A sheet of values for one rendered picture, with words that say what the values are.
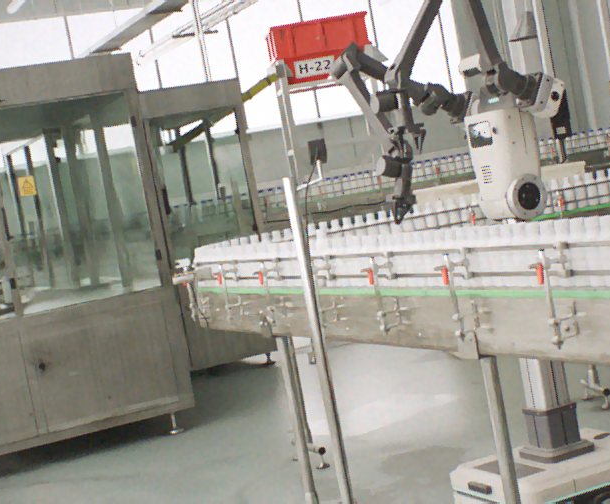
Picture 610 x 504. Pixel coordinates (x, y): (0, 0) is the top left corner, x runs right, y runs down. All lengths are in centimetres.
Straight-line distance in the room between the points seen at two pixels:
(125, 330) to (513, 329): 461
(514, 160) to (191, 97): 576
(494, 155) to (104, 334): 379
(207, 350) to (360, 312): 580
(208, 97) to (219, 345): 194
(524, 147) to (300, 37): 706
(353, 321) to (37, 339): 366
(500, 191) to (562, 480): 100
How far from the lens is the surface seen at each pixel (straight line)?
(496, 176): 439
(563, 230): 313
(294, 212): 330
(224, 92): 997
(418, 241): 374
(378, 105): 397
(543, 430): 452
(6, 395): 752
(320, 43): 1132
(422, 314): 372
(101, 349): 763
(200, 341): 982
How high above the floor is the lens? 136
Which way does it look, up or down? 3 degrees down
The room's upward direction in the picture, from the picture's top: 10 degrees counter-clockwise
